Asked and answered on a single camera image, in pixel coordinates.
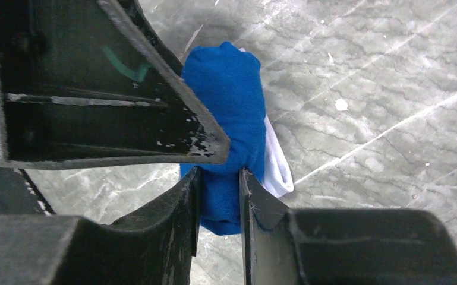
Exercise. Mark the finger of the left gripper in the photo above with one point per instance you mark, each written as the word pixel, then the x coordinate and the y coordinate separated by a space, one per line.
pixel 83 87
pixel 135 13

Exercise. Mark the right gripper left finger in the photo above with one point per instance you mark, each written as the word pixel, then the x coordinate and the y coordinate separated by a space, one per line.
pixel 154 244

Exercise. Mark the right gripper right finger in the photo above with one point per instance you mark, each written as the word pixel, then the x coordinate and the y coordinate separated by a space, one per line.
pixel 285 245

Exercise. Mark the blue underwear white trim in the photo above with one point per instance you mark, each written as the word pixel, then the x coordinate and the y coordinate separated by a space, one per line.
pixel 227 81

